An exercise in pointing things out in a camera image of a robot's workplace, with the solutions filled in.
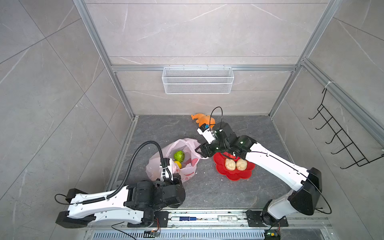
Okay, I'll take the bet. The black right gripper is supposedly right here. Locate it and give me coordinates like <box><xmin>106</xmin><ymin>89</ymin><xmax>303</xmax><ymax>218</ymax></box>
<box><xmin>194</xmin><ymin>135</ymin><xmax>230</xmax><ymax>158</ymax></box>

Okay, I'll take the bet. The beige fake bun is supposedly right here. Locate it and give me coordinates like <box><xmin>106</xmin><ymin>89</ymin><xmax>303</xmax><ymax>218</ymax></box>
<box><xmin>225</xmin><ymin>159</ymin><xmax>237</xmax><ymax>171</ymax></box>
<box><xmin>236</xmin><ymin>159</ymin><xmax>248</xmax><ymax>171</ymax></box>

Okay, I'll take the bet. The red flower-shaped plate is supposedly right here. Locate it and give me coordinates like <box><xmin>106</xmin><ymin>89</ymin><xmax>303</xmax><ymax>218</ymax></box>
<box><xmin>213</xmin><ymin>153</ymin><xmax>256</xmax><ymax>181</ymax></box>

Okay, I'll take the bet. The pink plastic bag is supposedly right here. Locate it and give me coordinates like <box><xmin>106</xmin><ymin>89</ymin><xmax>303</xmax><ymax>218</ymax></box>
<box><xmin>146</xmin><ymin>138</ymin><xmax>202</xmax><ymax>182</ymax></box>

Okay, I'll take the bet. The yellow fake banana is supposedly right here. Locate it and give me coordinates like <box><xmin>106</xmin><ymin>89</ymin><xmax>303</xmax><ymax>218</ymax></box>
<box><xmin>174</xmin><ymin>161</ymin><xmax>182</xmax><ymax>169</ymax></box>

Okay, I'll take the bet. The green fake fruit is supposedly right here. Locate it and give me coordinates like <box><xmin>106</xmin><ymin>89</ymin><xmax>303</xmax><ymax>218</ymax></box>
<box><xmin>174</xmin><ymin>151</ymin><xmax>185</xmax><ymax>163</ymax></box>

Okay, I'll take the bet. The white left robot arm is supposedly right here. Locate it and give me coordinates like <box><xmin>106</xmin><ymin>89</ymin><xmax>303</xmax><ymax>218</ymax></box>
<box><xmin>56</xmin><ymin>171</ymin><xmax>186</xmax><ymax>229</ymax></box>

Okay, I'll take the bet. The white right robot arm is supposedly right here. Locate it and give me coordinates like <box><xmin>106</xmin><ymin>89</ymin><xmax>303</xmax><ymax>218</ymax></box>
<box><xmin>196</xmin><ymin>122</ymin><xmax>322</xmax><ymax>226</ymax></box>

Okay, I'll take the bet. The orange toy fruit with loop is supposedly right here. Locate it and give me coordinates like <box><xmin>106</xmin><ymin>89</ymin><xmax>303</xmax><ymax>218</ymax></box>
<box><xmin>191</xmin><ymin>113</ymin><xmax>216</xmax><ymax>128</ymax></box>

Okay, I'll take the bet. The blue marker pen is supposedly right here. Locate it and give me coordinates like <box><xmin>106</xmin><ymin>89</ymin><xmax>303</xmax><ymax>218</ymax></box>
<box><xmin>179</xmin><ymin>217</ymin><xmax>198</xmax><ymax>222</ymax></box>

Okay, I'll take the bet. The black corrugated cable hose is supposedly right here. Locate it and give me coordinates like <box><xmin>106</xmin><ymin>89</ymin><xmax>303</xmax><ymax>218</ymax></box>
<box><xmin>80</xmin><ymin>140</ymin><xmax>166</xmax><ymax>206</ymax></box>

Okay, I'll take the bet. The white wire mesh basket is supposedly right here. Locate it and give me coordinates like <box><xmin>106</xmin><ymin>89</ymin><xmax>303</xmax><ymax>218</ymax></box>
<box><xmin>162</xmin><ymin>67</ymin><xmax>235</xmax><ymax>95</ymax></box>

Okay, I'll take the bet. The white tube on rail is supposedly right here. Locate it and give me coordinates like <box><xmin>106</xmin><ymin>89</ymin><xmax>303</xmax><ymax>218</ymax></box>
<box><xmin>218</xmin><ymin>215</ymin><xmax>238</xmax><ymax>222</ymax></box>

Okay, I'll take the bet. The black wire hook rack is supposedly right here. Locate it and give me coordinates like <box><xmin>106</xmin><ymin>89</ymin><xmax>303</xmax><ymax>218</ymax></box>
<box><xmin>308</xmin><ymin>88</ymin><xmax>384</xmax><ymax>170</ymax></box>

